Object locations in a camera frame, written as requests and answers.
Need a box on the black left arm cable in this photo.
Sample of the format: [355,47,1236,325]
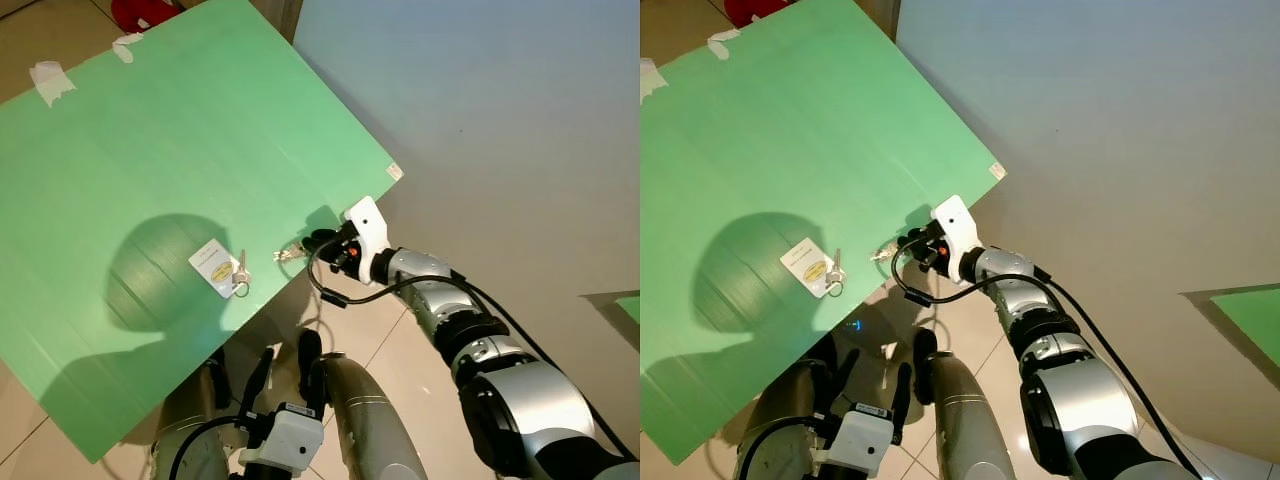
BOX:
[168,415,251,480]
[735,415,831,480]

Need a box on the grey robot left leg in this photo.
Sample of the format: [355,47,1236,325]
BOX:
[755,355,836,480]
[150,355,251,480]

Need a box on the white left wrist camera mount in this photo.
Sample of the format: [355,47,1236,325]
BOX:
[262,403,327,469]
[828,403,896,476]

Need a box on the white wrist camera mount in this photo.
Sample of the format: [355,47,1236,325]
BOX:
[342,195,393,287]
[930,194,981,285]
[262,403,327,469]
[828,403,896,476]

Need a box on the green table cover board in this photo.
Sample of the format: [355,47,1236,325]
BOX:
[0,0,404,464]
[640,0,1006,466]

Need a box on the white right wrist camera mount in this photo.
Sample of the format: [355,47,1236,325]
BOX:
[342,195,393,287]
[930,194,981,285]

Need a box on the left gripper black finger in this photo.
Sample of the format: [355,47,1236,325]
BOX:
[828,350,863,419]
[299,345,324,413]
[240,346,277,423]
[893,362,913,441]

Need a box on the key with white tag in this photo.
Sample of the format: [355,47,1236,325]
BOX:
[188,238,251,301]
[780,238,846,299]

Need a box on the red object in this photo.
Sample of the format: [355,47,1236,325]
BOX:
[110,0,186,31]
[722,0,791,28]

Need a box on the large white tape piece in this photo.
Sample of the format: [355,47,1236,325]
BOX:
[30,62,76,108]
[640,58,669,101]

